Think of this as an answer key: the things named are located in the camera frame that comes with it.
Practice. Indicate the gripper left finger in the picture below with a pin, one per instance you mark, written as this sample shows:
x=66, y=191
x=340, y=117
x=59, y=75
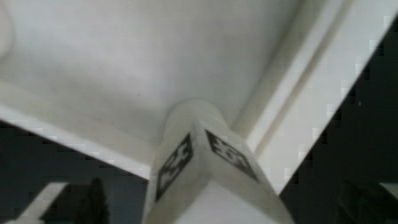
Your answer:
x=68, y=204

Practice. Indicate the white table leg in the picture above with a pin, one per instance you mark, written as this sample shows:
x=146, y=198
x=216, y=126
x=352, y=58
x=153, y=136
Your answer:
x=208, y=188

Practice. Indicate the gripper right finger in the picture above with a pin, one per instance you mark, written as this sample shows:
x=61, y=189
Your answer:
x=367, y=203

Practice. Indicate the white square table top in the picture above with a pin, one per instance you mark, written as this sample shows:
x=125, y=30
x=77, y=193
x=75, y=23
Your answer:
x=107, y=59

